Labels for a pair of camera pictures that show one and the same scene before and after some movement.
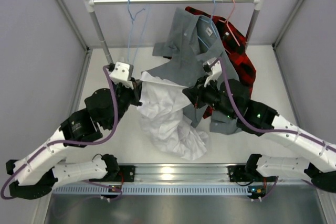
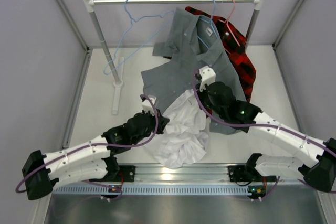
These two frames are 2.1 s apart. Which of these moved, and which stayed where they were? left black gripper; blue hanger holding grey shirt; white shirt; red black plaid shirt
Moved: white shirt; left black gripper
Stayed: blue hanger holding grey shirt; red black plaid shirt
